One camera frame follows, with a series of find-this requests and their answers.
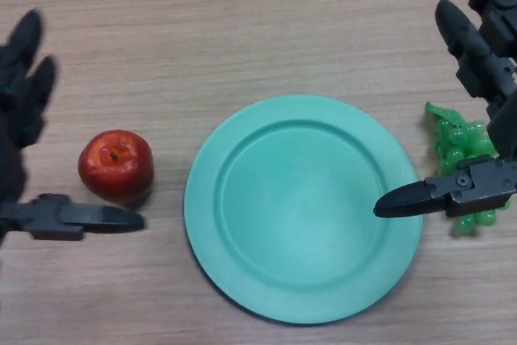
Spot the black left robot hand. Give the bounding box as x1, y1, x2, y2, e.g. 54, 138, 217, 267
0, 8, 146, 249

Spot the red apple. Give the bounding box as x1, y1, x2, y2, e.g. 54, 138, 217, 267
78, 129, 155, 205

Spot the green round plate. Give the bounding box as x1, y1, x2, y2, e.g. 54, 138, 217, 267
183, 94, 424, 325

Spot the green grape bunch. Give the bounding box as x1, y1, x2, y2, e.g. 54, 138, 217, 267
424, 101, 512, 237

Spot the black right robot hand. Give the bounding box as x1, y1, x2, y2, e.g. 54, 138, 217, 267
373, 0, 517, 217

